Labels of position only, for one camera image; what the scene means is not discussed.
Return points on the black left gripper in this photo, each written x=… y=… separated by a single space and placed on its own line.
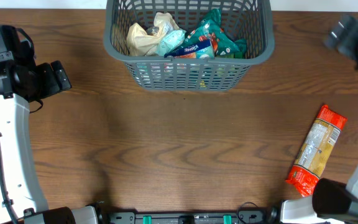
x=52 y=80

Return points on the beige Pantree snack bag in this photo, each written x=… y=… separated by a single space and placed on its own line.
x=140 y=43

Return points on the Kleenex tissue multipack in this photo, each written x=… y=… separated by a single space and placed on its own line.
x=201 y=50

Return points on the light teal small packet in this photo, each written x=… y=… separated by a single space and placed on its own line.
x=171 y=41

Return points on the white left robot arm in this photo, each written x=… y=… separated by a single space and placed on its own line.
x=21 y=197

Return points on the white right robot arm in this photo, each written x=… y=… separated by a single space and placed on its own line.
x=324 y=200

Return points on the orange spaghetti package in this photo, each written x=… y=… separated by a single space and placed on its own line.
x=316 y=150

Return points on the green coffee snack bag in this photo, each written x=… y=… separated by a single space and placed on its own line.
x=210 y=28

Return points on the grey plastic basket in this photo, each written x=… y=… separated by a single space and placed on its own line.
x=249 y=20

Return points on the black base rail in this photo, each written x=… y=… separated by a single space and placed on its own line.
x=182 y=217

